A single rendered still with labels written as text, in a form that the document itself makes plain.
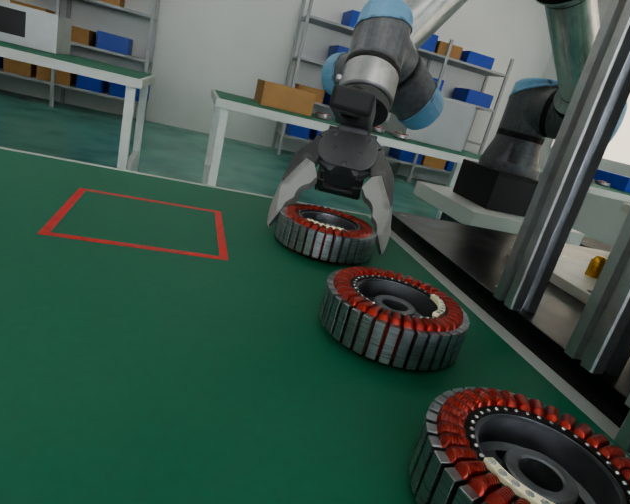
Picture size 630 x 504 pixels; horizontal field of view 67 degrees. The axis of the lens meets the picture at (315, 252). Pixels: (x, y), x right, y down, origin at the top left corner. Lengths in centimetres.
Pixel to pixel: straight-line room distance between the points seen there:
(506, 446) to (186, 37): 691
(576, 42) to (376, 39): 52
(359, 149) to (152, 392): 40
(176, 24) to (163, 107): 106
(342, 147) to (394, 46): 16
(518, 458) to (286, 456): 11
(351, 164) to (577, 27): 62
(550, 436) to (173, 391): 20
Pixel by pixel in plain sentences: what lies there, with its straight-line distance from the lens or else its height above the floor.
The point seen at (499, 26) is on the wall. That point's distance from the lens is 836.
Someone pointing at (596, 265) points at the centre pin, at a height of 80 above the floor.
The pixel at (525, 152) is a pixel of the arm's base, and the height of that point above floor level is 90.
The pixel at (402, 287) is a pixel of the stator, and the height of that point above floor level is 78.
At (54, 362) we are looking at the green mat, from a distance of 29.
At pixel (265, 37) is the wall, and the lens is 712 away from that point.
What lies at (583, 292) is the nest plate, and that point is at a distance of 60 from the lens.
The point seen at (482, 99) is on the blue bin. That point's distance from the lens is 765.
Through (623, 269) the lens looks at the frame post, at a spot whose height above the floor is 85.
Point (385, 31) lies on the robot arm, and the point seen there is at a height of 101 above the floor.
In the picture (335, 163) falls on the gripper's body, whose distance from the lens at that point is 57.
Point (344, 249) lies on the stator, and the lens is 49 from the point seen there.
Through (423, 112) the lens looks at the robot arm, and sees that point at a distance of 76.
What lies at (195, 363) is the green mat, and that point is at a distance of 30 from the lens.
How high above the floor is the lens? 91
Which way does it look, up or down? 18 degrees down
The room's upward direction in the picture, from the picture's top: 14 degrees clockwise
